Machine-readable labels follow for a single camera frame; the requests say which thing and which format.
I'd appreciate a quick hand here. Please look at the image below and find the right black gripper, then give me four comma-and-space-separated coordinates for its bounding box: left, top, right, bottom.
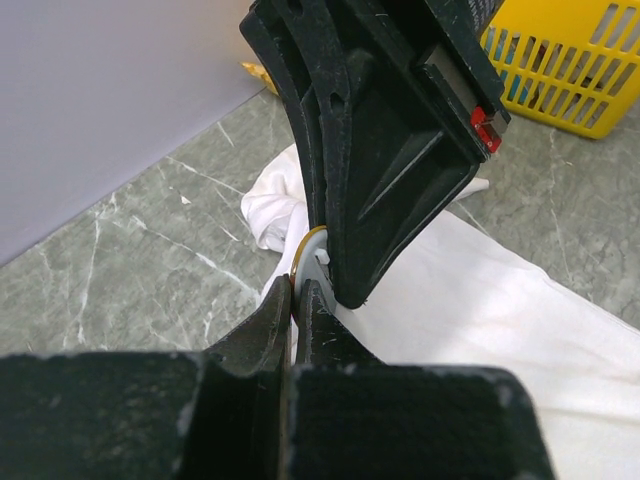
325, 1, 510, 308

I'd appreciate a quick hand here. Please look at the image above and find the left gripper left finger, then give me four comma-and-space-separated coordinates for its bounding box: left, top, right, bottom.
205, 274, 292, 375

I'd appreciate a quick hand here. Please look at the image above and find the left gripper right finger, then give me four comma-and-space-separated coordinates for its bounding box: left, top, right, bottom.
295, 280, 383, 367

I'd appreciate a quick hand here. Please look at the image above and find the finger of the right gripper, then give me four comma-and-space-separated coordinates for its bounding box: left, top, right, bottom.
240, 1, 345, 235

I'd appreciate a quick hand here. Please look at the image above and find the white t-shirt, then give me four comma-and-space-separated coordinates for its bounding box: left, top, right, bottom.
239, 142, 640, 480

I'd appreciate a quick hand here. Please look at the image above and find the yellow Lays chips bag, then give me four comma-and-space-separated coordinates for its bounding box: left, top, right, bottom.
240, 62, 279, 96

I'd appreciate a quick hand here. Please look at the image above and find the yellow plastic basket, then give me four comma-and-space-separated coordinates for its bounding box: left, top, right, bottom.
481, 0, 639, 139

